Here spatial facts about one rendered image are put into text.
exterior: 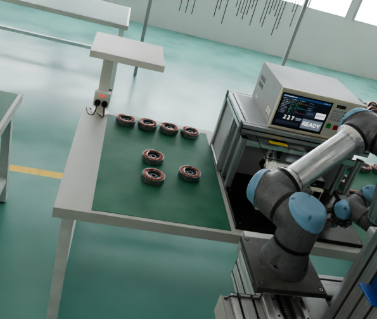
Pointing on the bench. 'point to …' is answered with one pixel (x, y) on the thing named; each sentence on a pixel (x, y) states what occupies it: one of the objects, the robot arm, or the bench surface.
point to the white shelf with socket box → (104, 42)
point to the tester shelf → (241, 105)
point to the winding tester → (261, 92)
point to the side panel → (222, 134)
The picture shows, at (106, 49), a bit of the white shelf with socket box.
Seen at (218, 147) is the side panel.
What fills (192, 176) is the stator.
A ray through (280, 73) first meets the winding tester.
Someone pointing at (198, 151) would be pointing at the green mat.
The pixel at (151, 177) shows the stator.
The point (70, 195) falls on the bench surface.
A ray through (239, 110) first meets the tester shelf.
